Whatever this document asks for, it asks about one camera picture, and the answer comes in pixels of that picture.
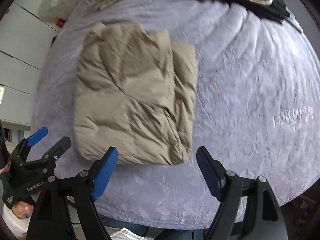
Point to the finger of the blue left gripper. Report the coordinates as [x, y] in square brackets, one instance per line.
[21, 151]
[49, 159]

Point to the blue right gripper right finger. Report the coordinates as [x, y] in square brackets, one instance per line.
[248, 207]

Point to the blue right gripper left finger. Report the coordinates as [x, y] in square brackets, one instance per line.
[51, 218]

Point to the beige quilted down coat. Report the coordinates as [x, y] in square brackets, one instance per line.
[135, 91]

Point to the left hand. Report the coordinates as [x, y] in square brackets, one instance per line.
[20, 209]

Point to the white wardrobe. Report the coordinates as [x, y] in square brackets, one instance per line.
[25, 42]

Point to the black knitted garment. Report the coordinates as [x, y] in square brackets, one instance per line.
[276, 12]

